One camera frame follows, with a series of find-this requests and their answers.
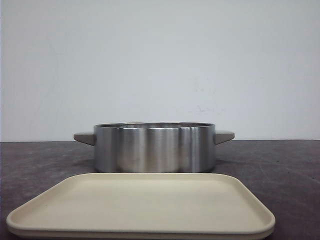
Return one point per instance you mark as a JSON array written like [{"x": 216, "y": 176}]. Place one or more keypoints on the stainless steel steamer pot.
[{"x": 154, "y": 147}]

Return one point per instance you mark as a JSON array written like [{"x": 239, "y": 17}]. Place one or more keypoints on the beige plastic tray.
[{"x": 170, "y": 206}]

